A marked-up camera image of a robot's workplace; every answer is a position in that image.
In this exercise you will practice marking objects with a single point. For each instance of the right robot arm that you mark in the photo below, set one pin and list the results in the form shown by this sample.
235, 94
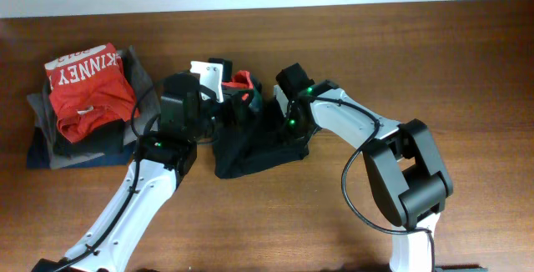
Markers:
408, 178

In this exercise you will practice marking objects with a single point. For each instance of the red folded t-shirt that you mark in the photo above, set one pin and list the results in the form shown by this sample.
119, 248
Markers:
88, 90

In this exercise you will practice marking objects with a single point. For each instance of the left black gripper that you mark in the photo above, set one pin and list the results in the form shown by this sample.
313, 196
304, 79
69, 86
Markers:
234, 103

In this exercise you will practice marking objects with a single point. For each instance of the black leggings with grey-red waistband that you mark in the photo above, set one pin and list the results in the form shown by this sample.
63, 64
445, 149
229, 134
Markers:
259, 143

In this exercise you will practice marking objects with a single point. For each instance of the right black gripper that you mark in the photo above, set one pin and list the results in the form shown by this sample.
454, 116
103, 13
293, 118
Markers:
290, 136

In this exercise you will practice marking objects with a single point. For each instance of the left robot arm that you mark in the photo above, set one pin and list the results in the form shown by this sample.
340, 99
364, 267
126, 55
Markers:
195, 104

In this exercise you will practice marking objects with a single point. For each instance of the black folded garment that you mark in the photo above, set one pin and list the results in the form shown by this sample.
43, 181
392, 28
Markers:
105, 139

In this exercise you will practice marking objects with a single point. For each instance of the navy blue folded garment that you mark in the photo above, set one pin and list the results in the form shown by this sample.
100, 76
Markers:
38, 156

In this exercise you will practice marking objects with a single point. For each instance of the grey folded garment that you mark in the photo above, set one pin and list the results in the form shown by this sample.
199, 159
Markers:
137, 77

